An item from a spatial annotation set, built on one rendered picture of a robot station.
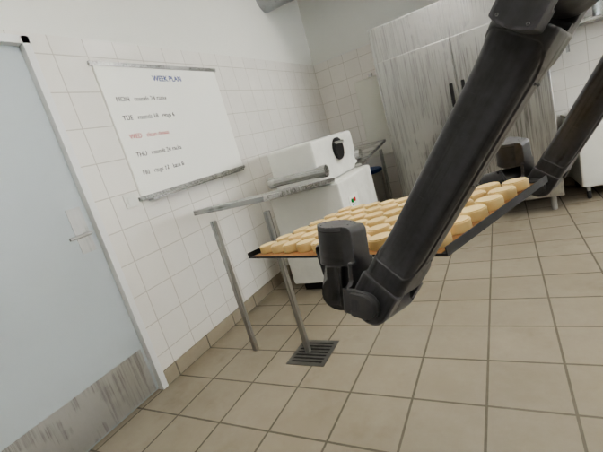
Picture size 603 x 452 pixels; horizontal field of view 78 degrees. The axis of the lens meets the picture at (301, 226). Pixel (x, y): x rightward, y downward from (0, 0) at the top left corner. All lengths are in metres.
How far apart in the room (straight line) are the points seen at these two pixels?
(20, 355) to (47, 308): 0.23
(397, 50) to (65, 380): 3.63
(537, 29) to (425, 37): 3.61
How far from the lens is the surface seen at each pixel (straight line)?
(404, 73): 3.94
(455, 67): 3.88
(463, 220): 0.66
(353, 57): 5.05
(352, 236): 0.51
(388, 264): 0.47
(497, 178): 1.03
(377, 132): 4.90
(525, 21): 0.37
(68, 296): 2.29
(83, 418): 2.41
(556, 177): 0.99
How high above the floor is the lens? 1.21
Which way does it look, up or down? 12 degrees down
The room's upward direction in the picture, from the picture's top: 16 degrees counter-clockwise
